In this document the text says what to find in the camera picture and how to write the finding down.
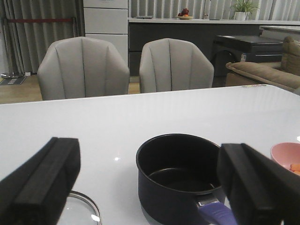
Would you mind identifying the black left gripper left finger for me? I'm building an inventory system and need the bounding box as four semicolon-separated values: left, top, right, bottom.
0;137;81;225

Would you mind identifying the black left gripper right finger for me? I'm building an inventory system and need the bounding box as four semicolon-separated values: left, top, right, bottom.
217;143;300;225

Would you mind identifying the orange ham slice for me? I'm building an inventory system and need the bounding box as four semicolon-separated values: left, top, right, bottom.
290;163;300;175

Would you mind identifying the pink bowl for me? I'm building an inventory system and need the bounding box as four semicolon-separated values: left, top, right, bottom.
270;142;300;175

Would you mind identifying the glass pot lid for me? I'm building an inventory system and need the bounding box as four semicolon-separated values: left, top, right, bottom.
57;190;102;225

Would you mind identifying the dark blue saucepan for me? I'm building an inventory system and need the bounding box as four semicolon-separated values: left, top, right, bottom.
136;134;236;225

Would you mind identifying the dark floor mat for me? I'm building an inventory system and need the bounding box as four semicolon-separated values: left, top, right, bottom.
0;76;26;86

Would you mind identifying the tan sofa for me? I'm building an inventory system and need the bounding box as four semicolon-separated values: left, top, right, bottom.
225;36;300;95

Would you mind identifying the left grey upholstered chair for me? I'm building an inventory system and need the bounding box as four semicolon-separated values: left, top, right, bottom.
37;37;129;100

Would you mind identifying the grey upholstered chair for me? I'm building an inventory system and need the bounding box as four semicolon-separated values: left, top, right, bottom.
139;38;214;93
37;37;129;100

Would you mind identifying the black washing machine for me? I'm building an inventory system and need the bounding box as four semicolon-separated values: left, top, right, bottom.
211;35;283;77

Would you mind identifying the right grey upholstered chair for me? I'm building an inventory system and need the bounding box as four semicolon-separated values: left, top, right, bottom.
139;38;214;93

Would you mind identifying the dark kitchen counter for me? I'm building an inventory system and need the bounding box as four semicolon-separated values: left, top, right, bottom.
128;18;300;77

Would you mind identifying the red barrier belt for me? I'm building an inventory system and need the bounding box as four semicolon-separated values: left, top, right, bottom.
6;17;75;23

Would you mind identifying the potted green plant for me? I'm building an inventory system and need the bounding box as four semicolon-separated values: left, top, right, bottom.
231;0;259;21

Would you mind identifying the white drawer cabinet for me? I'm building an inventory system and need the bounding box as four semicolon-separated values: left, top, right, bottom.
83;0;128;63

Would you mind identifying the fruit plate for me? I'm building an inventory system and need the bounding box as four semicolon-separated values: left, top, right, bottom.
177;8;193;20

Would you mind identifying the metal barrier post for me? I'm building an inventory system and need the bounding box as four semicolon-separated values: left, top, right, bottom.
1;18;24;79

